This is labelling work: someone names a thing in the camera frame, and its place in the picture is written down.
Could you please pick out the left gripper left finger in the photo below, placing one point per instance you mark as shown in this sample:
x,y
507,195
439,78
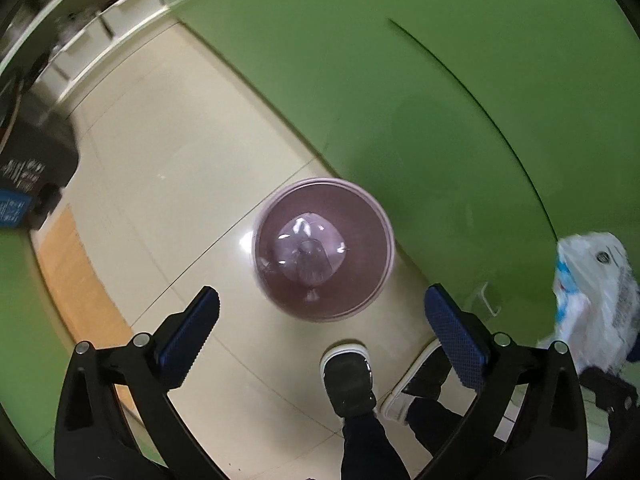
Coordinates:
x,y
93,440

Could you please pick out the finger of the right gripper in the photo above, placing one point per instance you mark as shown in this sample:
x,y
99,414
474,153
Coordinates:
x,y
612,393

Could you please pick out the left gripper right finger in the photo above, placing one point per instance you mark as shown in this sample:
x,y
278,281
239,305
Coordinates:
x,y
527,420

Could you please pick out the large plastic wrapper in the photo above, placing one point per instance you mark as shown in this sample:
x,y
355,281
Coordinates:
x,y
597,301

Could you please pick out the clear plastic bottle white cap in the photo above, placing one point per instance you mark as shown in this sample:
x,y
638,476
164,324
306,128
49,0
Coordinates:
x,y
309,250

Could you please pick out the pink round trash bin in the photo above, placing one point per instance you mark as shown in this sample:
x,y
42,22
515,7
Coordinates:
x,y
369,239

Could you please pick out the orange floor mat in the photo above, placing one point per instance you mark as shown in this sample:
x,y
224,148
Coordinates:
x,y
80,299

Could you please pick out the person's dark trouser leg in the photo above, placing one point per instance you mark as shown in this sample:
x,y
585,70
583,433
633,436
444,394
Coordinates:
x,y
368,453

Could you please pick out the black floor waste bin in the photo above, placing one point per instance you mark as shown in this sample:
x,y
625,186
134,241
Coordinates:
x,y
39,156

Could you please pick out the white storage drawer box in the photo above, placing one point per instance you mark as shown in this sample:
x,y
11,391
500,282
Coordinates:
x,y
124,16

